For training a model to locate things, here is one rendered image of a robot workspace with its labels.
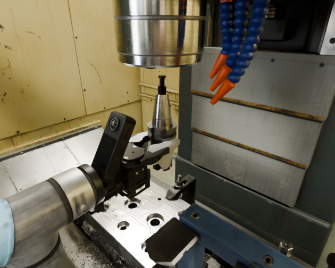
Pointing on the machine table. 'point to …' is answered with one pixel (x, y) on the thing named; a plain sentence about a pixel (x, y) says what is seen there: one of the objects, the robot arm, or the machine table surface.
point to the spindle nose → (159, 32)
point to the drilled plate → (101, 220)
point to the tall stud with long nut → (285, 248)
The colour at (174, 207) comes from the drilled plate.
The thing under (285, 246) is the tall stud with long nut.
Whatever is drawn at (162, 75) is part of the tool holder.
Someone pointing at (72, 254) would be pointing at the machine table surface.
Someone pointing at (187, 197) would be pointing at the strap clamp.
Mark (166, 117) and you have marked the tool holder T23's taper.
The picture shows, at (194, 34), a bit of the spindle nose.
